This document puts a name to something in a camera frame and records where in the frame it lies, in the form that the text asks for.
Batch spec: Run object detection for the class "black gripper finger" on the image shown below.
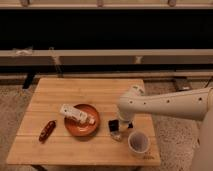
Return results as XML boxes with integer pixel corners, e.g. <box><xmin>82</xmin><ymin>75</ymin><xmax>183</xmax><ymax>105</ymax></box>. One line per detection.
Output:
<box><xmin>128</xmin><ymin>122</ymin><xmax>133</xmax><ymax>129</ymax></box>

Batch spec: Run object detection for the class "black eraser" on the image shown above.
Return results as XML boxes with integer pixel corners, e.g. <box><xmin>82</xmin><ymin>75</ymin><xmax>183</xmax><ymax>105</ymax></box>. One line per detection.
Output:
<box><xmin>108</xmin><ymin>119</ymin><xmax>119</xmax><ymax>132</ymax></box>

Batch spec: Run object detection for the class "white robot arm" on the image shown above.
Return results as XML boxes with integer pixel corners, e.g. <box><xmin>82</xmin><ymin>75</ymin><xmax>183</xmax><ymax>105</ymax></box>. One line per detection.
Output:
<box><xmin>117</xmin><ymin>85</ymin><xmax>213</xmax><ymax>171</ymax></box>

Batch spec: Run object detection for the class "white sponge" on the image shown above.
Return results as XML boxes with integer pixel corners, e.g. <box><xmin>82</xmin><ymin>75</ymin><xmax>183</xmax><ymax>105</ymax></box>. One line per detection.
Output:
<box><xmin>110</xmin><ymin>131</ymin><xmax>122</xmax><ymax>142</ymax></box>

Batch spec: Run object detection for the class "white paper cup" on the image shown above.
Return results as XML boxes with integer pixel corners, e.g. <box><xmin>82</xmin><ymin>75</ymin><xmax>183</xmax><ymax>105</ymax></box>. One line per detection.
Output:
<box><xmin>128</xmin><ymin>131</ymin><xmax>150</xmax><ymax>157</ymax></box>

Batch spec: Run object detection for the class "orange round plate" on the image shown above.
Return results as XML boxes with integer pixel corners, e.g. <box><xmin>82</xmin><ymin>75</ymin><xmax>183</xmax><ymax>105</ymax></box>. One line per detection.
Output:
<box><xmin>60</xmin><ymin>104</ymin><xmax>100</xmax><ymax>137</ymax></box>

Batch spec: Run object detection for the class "white tube on plate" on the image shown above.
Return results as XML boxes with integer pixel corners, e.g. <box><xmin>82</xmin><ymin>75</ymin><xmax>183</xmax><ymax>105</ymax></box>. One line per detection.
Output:
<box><xmin>60</xmin><ymin>104</ymin><xmax>95</xmax><ymax>125</ymax></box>

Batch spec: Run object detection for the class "dark red snack bar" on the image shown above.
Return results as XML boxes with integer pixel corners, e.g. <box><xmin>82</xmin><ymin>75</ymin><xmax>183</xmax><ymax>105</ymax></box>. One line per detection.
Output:
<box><xmin>39</xmin><ymin>120</ymin><xmax>56</xmax><ymax>142</ymax></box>

